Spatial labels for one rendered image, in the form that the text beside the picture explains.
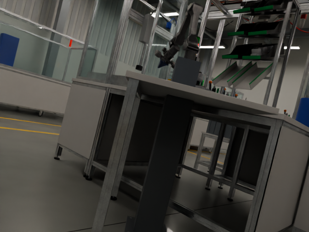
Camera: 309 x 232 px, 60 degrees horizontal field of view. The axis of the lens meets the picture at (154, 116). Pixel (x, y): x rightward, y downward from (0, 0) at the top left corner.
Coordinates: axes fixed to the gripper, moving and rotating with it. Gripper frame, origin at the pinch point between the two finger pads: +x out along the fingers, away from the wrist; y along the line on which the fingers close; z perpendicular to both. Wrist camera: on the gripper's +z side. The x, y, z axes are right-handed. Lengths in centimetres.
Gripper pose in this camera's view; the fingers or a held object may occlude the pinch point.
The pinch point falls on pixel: (161, 64)
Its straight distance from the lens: 202.7
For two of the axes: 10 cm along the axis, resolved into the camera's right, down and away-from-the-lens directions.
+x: -6.3, 6.3, 4.6
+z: -0.7, -6.3, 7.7
